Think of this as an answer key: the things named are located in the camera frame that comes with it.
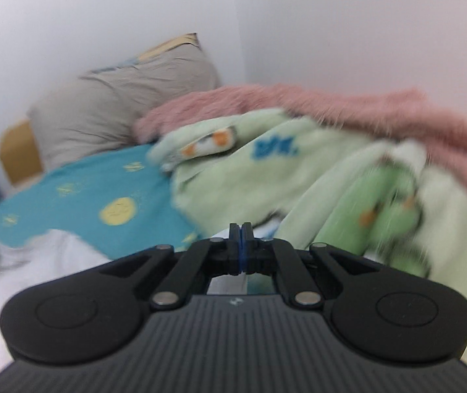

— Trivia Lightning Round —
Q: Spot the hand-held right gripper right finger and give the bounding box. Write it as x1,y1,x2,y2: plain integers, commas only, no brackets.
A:
242,222,381,311

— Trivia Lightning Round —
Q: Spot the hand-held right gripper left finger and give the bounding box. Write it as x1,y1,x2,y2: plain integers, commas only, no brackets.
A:
96,223,242,311

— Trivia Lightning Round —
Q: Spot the white printed t-shirt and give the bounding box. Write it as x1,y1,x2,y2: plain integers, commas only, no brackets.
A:
0,229,247,383

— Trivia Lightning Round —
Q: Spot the green cartoon printed blanket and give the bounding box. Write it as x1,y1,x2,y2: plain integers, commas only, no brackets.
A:
147,108,467,381

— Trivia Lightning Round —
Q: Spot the pink fluffy blanket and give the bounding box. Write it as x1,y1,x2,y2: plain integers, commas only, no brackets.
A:
133,84,467,230

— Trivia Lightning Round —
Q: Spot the bed with teal smiley sheet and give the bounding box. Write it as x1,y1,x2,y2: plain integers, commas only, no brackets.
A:
0,143,201,263

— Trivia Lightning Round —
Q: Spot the grey pillow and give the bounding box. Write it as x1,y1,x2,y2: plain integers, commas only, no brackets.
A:
26,43,222,170

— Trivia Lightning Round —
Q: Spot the yellow and blue pillow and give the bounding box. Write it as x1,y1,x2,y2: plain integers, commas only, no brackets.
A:
94,33,199,70

